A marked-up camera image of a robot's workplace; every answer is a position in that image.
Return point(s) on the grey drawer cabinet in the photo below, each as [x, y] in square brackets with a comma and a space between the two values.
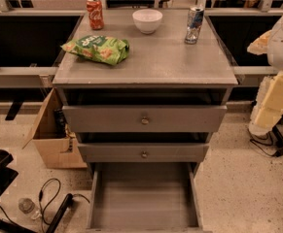
[161, 69]

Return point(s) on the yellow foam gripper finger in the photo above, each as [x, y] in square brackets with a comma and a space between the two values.
[259, 46]
[278, 96]

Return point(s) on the white ceramic bowl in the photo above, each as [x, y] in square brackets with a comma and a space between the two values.
[147, 20]

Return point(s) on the grey top drawer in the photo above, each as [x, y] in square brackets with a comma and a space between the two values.
[157, 119]

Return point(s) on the brown cardboard box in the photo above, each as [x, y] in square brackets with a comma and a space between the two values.
[57, 151]

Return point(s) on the grey middle drawer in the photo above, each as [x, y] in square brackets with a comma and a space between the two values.
[143, 152]

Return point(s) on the black table leg right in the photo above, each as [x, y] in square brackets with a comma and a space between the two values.
[278, 141]

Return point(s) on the black chair base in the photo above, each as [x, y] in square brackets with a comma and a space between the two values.
[1, 185]

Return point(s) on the green rice chip bag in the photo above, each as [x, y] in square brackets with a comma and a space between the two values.
[97, 48]

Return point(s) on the red cola can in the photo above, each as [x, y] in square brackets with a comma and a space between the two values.
[95, 15]

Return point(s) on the blue silver energy drink can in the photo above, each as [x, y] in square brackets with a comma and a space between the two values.
[194, 23]

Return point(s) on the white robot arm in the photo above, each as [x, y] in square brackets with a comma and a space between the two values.
[269, 102]

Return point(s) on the clear plastic water bottle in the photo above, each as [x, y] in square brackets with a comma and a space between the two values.
[29, 208]

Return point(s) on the grey open bottom drawer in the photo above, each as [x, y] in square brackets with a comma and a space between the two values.
[144, 198]

